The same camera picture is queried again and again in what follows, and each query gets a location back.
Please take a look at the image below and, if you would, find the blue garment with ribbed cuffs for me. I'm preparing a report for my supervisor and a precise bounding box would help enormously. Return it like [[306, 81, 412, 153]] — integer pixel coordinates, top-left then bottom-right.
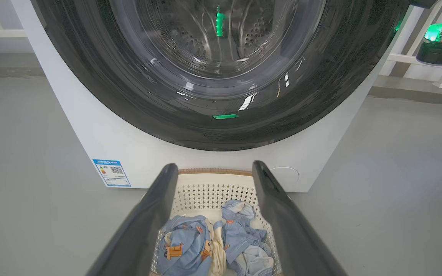
[[221, 199, 274, 276]]

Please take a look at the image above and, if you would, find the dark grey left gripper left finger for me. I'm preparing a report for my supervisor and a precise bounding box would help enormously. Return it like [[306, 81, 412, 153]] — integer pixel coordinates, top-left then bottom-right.
[[87, 163, 178, 276]]

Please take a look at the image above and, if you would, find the black glass washing machine door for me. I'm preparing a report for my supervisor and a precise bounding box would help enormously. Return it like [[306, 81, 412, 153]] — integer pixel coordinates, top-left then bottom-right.
[[31, 0, 409, 151]]

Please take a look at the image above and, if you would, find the cream cloth garment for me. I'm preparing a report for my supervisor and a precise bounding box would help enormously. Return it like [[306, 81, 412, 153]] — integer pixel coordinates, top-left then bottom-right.
[[206, 220, 228, 276]]

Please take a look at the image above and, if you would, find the round drain filter cover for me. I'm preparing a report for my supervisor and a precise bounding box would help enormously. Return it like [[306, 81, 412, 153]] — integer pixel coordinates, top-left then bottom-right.
[[269, 166, 299, 185]]

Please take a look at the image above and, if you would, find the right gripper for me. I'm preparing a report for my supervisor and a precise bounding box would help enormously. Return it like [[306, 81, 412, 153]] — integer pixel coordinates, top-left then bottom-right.
[[416, 0, 442, 66]]

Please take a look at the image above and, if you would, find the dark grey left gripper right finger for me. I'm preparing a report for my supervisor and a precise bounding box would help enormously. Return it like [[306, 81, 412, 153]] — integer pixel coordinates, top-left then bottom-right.
[[252, 160, 346, 276]]

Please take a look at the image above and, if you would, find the blue garment with cartoon print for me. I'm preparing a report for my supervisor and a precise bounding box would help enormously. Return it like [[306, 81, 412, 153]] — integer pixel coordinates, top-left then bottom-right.
[[157, 215, 212, 276]]

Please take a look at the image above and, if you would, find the white front-load washing machine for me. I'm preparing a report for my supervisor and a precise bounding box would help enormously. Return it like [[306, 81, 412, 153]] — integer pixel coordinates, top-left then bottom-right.
[[12, 0, 413, 192]]

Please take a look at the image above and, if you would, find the white metal railing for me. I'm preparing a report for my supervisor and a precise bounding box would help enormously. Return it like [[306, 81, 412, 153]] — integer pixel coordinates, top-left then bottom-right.
[[378, 0, 442, 89]]

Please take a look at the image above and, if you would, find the blue energy label sticker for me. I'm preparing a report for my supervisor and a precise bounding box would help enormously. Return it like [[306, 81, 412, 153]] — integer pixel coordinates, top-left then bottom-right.
[[92, 159, 131, 187]]

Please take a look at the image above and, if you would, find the cream laundry basket brown rim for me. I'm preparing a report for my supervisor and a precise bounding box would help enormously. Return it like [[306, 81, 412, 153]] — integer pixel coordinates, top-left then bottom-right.
[[150, 169, 283, 276]]

